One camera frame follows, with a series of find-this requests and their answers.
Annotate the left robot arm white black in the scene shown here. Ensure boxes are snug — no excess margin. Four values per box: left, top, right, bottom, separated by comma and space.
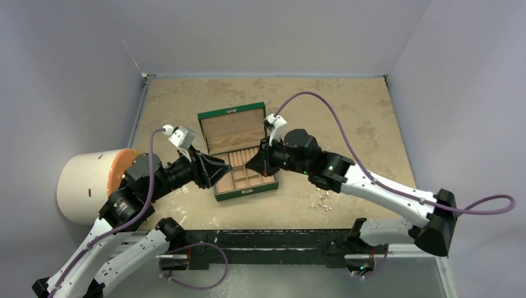
32, 149, 232, 297

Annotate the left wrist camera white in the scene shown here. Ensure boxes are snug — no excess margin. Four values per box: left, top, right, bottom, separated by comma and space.
163, 125, 195, 152

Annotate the white cylinder orange yellow face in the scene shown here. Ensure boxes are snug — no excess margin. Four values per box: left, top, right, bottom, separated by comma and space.
56, 148, 137, 226

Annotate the green jewelry box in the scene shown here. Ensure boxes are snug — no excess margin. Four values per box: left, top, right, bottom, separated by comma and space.
197, 101, 279, 202

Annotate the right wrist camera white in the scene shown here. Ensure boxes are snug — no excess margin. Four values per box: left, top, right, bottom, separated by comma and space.
264, 114, 287, 146

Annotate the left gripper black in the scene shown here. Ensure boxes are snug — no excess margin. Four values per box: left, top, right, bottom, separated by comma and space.
148, 143, 232, 201

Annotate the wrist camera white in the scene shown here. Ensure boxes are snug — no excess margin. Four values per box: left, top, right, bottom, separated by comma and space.
163, 125, 195, 152
264, 114, 287, 146

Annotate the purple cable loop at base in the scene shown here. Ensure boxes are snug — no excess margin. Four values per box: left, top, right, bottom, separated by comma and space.
158, 243, 229, 291

